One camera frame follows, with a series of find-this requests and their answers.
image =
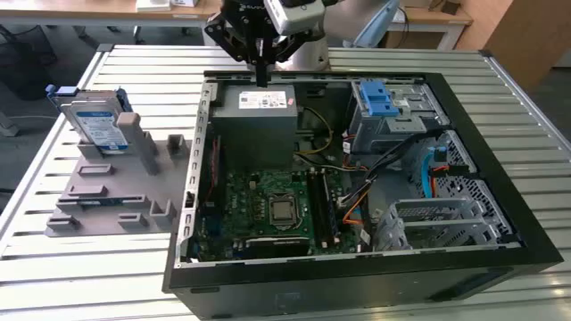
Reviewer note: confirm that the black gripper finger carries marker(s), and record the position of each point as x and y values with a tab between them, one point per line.
268	67
224	36

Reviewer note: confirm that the hard disk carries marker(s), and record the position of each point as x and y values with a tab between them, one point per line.
98	127

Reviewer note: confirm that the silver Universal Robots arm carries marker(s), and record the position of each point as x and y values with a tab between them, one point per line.
308	57

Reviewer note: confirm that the metal disk bay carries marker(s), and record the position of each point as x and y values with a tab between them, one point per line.
446	223

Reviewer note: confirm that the white box black label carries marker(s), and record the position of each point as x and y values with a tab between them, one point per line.
183	2

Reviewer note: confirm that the plain white box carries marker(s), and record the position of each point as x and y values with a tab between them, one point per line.
154	5

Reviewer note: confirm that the grey power supply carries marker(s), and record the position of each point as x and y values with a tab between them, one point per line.
254	133

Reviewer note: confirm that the blue drive latch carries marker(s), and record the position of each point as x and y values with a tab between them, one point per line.
377	100

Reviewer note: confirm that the brown cardboard box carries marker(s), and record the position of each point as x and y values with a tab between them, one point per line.
416	41

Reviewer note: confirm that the metal drive cage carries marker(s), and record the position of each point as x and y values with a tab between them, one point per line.
402	127

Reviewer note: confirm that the CPU socket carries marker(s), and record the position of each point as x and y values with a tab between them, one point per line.
285	196

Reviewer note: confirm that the green motherboard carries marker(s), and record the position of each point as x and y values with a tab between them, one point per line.
250	200

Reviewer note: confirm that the silver CPU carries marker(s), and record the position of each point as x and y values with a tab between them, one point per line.
284	212

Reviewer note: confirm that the black mesh waste bin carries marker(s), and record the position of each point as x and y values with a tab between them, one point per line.
27	67

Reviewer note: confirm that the installed RAM stick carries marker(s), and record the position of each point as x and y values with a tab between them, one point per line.
332	214

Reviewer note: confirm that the grey parts rack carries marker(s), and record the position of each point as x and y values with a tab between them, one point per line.
121	187

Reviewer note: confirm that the black graphics card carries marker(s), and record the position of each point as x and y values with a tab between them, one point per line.
277	245

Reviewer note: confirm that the spare RAM stick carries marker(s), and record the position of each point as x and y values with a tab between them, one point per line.
101	202

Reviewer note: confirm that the grey metal foot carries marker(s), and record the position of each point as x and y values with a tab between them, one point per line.
7	127

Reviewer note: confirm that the black PC case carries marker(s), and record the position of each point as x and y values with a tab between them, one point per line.
313	287

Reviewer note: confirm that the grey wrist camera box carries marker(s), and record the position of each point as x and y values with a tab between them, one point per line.
294	15

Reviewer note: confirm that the wooden desk white frame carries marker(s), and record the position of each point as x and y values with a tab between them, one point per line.
429	16
111	15

